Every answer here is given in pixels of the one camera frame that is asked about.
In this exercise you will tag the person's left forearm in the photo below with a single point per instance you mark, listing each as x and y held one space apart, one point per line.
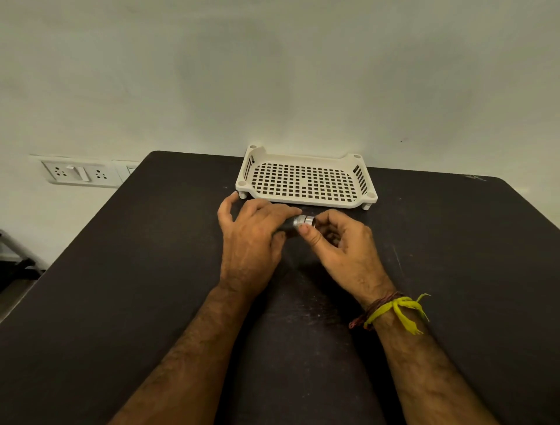
192 354

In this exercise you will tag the person's right forearm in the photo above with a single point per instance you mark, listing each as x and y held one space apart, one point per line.
420 372

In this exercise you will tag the person's left thumb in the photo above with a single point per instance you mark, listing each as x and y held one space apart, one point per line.
279 246

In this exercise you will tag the red-brown thread wristband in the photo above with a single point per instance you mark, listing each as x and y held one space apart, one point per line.
372 311

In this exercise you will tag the black frame base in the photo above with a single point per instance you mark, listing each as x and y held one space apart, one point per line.
17 271

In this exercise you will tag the yellow thread wristband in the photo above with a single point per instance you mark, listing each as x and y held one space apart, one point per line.
400 308

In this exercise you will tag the white wall socket plate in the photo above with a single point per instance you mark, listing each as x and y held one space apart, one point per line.
78 173

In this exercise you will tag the person's right hand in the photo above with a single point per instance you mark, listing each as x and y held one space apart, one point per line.
354 258

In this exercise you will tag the small white switch plate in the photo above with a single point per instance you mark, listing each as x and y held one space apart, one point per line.
127 168

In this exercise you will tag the white perforated plastic tray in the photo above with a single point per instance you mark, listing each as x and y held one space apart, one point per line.
304 181

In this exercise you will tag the white metal frame bar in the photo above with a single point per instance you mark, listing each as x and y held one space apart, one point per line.
17 247

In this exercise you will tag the person's left hand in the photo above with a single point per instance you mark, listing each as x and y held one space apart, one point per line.
249 254

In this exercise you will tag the person's right thumb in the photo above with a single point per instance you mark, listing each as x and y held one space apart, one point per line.
313 241

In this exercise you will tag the person's left little finger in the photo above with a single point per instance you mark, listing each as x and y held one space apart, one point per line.
226 209

